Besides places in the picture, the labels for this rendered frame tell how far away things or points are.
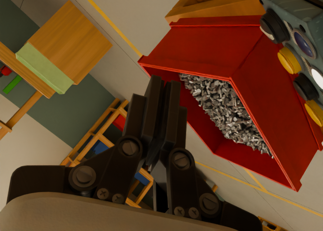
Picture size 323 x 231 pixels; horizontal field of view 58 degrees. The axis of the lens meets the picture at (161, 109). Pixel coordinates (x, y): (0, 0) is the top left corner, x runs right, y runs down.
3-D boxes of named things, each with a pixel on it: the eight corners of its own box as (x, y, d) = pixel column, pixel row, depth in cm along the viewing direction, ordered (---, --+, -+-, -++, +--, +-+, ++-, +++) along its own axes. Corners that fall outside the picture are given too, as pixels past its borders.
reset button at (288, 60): (294, 60, 26) (281, 68, 26) (283, 40, 25) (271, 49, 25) (308, 73, 24) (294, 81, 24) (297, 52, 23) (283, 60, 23)
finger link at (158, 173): (135, 222, 14) (153, 110, 18) (199, 234, 14) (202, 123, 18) (153, 198, 11) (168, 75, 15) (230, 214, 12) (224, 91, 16)
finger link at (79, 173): (63, 207, 13) (98, 96, 17) (132, 221, 14) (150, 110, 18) (65, 179, 11) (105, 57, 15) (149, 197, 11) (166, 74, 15)
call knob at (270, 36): (278, 31, 24) (265, 40, 25) (265, 6, 23) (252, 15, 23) (293, 42, 22) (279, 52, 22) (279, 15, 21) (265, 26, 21)
